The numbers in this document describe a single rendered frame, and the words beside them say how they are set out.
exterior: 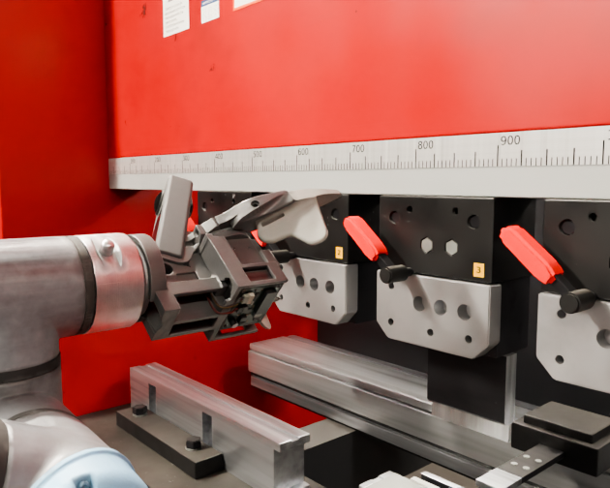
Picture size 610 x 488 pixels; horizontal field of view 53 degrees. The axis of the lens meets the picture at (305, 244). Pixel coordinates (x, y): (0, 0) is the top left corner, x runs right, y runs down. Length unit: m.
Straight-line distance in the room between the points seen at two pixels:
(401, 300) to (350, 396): 0.53
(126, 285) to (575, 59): 0.42
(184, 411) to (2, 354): 0.75
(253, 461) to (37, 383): 0.61
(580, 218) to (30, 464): 0.46
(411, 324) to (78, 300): 0.38
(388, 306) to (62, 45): 0.87
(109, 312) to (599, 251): 0.40
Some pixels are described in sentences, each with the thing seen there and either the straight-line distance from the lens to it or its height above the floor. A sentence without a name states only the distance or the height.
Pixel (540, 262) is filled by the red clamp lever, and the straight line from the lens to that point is 0.56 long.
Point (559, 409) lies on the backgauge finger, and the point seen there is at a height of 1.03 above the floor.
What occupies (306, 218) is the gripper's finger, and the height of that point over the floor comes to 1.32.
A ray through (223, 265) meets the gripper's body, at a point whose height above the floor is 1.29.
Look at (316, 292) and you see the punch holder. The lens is 0.80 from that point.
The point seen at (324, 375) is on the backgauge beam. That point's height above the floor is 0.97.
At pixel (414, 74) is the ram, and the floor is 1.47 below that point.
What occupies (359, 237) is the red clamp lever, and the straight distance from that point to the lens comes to 0.69.
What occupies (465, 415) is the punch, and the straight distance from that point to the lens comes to 0.74.
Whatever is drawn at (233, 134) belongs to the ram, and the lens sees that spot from 0.94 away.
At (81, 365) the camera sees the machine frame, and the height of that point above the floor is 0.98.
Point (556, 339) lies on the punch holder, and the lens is 0.61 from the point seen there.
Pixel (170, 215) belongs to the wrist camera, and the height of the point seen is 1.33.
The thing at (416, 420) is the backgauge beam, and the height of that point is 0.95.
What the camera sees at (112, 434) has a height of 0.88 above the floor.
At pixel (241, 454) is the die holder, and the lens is 1.04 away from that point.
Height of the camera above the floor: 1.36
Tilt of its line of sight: 6 degrees down
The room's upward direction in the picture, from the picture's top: straight up
